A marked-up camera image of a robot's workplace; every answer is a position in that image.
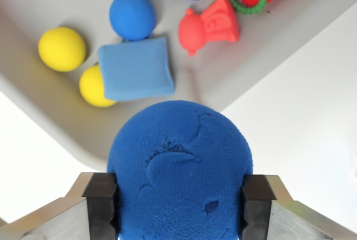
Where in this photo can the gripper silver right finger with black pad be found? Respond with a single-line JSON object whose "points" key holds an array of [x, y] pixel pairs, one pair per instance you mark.
{"points": [[293, 220]]}

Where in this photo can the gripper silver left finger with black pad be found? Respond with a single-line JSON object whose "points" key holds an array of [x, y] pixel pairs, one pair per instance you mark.
{"points": [[55, 220]]}

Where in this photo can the cracked blue foam ball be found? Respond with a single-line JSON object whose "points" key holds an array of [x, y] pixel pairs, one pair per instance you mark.
{"points": [[178, 173]]}

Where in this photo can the grey plastic bin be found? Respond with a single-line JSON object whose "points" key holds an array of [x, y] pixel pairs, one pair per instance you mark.
{"points": [[55, 106]]}

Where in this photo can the yellow foam ball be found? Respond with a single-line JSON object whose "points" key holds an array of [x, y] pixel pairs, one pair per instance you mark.
{"points": [[62, 49], [92, 89]]}

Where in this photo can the light blue soft square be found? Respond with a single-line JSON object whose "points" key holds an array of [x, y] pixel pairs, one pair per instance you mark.
{"points": [[136, 69]]}

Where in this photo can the red rubber figure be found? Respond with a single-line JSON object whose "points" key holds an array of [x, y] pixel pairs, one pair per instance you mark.
{"points": [[206, 28]]}

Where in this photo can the smooth blue foam ball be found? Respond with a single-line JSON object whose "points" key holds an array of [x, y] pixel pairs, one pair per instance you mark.
{"points": [[132, 16]]}

